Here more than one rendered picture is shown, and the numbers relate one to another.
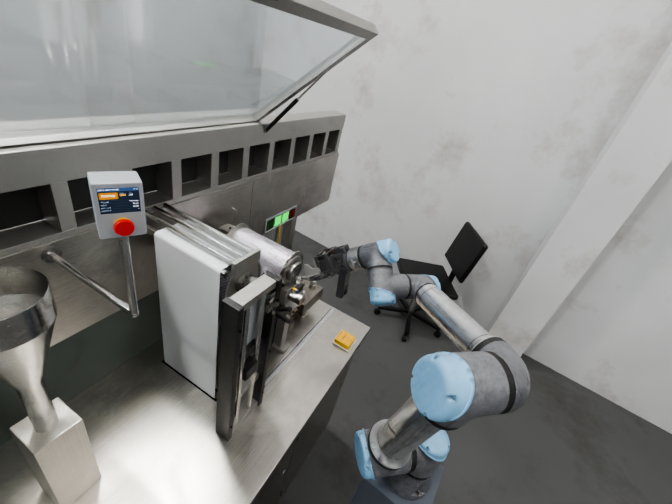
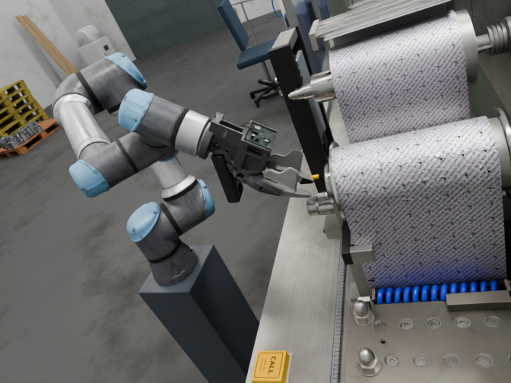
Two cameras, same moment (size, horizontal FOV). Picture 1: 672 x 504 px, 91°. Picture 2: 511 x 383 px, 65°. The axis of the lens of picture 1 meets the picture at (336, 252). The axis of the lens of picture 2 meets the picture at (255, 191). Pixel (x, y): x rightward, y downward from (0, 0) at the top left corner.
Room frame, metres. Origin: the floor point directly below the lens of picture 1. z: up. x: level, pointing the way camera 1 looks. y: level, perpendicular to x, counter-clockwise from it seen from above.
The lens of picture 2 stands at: (1.57, 0.05, 1.66)
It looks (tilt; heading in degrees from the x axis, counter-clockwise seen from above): 31 degrees down; 186
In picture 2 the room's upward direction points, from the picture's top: 25 degrees counter-clockwise
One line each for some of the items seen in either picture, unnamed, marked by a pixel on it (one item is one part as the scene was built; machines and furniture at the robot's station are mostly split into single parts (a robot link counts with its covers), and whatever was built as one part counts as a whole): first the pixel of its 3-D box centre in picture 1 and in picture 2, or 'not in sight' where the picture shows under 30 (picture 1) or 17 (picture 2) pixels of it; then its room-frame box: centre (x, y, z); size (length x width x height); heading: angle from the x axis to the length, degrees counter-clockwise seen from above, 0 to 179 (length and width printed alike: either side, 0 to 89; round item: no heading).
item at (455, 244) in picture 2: not in sight; (427, 251); (1.06, 0.23, 1.11); 0.23 x 0.01 x 0.18; 69
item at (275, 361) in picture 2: (344, 339); (270, 368); (1.03, -0.13, 0.91); 0.07 x 0.07 x 0.02; 69
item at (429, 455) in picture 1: (422, 445); (153, 229); (0.56, -0.38, 1.07); 0.13 x 0.12 x 0.14; 111
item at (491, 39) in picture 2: not in sight; (490, 41); (0.83, 0.50, 1.33); 0.07 x 0.07 x 0.07; 69
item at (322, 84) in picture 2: (251, 286); (328, 86); (0.72, 0.21, 1.33); 0.06 x 0.06 x 0.06; 69
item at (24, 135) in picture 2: not in sight; (27, 132); (-6.08, -4.24, 0.17); 1.21 x 0.88 x 0.34; 153
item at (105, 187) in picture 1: (119, 206); not in sight; (0.46, 0.37, 1.66); 0.07 x 0.07 x 0.10; 44
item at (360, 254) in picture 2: not in sight; (362, 254); (1.03, 0.13, 1.13); 0.04 x 0.02 x 0.03; 69
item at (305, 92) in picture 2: not in sight; (301, 93); (0.70, 0.15, 1.33); 0.06 x 0.03 x 0.03; 69
